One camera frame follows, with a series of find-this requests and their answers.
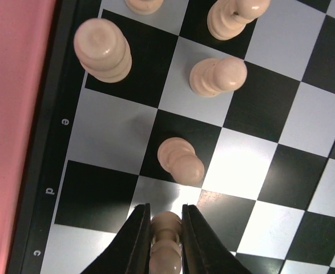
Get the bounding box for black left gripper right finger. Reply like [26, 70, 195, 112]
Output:
[181, 204, 251, 274]

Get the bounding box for pink plastic tray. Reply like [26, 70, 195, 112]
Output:
[0, 1, 56, 273]

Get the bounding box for white pawn tray edge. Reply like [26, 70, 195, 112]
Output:
[207, 0, 271, 41]

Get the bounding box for white pawn row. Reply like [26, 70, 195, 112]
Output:
[189, 56, 248, 98]

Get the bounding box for black white chess board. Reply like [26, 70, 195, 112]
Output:
[7, 1, 335, 273]

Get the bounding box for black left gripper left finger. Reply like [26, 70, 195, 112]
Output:
[82, 203, 151, 274]

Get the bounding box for white bishop chess piece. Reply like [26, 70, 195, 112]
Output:
[73, 18, 132, 83]

